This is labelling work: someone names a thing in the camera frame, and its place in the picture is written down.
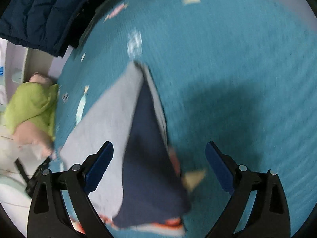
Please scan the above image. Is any navy and grey sweatshirt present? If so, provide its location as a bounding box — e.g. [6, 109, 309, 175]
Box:
[60, 62, 191, 237]

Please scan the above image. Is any teal candy-print bed sheet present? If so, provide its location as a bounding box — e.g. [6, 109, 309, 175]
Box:
[55, 0, 316, 234]

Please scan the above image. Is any dark blue puffer jacket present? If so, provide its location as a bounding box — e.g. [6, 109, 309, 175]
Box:
[0, 0, 117, 58]

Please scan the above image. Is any white bed frame edge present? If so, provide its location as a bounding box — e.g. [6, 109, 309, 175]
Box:
[48, 46, 73, 80]

